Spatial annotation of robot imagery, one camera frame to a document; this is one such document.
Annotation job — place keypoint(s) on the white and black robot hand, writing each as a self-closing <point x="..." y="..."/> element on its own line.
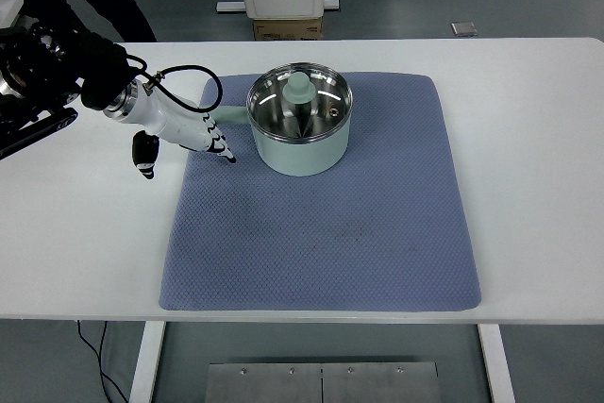
<point x="179" y="127"/>

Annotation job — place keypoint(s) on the white table leg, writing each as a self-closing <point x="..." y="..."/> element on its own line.
<point x="498" y="365"/>
<point x="147" y="365"/>

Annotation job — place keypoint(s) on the glass lid with green knob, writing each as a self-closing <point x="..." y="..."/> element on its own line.
<point x="298" y="87"/>

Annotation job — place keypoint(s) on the grey floor socket plate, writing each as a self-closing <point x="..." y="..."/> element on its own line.
<point x="464" y="28"/>

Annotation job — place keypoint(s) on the grey metal plate with screws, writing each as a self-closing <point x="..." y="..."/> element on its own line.
<point x="283" y="384"/>

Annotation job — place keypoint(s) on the white side table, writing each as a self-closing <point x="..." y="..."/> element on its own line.
<point x="8" y="5"/>

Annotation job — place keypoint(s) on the brown cardboard box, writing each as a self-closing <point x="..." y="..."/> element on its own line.
<point x="288" y="29"/>

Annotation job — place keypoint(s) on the blue textured mat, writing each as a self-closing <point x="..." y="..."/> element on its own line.
<point x="330" y="256"/>

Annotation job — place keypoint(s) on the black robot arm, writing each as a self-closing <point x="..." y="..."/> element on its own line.
<point x="99" y="72"/>

